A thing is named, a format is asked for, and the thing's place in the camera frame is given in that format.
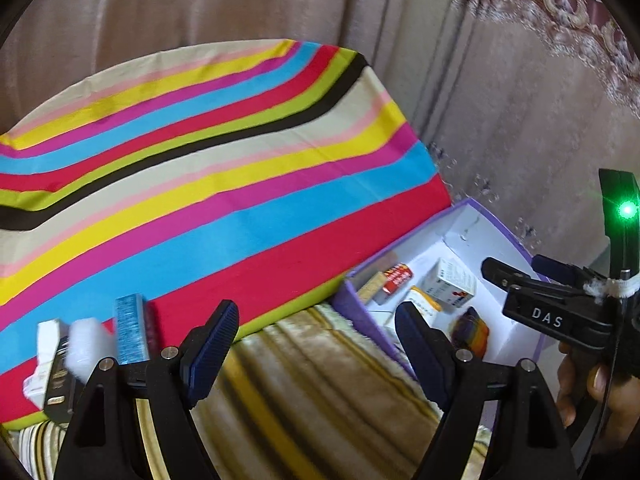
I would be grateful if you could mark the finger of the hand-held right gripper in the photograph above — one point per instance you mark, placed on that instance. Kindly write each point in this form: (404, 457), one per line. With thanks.
(505, 272)
(555, 266)

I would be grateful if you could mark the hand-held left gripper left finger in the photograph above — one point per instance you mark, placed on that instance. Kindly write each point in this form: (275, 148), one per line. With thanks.
(215, 345)

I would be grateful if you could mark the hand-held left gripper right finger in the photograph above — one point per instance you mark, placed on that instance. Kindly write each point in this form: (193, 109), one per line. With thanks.
(422, 355)

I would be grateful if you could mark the rainbow striped toy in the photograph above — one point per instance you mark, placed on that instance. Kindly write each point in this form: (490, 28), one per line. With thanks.
(470, 332)

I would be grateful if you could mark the white box with orange stripe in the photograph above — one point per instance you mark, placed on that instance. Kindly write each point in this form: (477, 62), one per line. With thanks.
(425, 302)

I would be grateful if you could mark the white box with orange print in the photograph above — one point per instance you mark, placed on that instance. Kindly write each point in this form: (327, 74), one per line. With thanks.
(450, 280)

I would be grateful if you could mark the purple storage box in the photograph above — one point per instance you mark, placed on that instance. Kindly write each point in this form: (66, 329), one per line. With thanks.
(452, 230)

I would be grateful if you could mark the small red label box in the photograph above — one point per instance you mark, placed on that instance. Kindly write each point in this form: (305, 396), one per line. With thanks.
(397, 276)

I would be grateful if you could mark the cork textured box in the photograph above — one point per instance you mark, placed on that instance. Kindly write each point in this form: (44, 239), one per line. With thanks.
(374, 286)

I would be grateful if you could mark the person's right hand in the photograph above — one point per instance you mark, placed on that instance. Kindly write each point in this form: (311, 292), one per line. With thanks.
(597, 382)

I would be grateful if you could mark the white fuzzy band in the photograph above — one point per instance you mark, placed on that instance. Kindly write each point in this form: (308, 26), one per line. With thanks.
(607, 288)

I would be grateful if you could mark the teal glitter box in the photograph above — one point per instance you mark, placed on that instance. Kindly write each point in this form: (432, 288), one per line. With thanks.
(131, 330)

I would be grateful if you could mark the brown striped fuzzy blanket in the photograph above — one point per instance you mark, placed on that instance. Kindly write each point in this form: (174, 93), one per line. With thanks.
(325, 410)

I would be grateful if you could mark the white box with pink smudge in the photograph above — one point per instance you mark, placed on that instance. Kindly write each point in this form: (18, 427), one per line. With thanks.
(87, 347)

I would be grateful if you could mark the multicolour striped cloth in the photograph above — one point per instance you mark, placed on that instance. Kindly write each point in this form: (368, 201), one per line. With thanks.
(200, 185)

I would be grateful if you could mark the black box with gold print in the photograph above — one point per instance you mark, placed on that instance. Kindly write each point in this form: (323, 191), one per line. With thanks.
(57, 380)

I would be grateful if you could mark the small white box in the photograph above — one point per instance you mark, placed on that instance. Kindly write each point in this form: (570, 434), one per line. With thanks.
(42, 355)

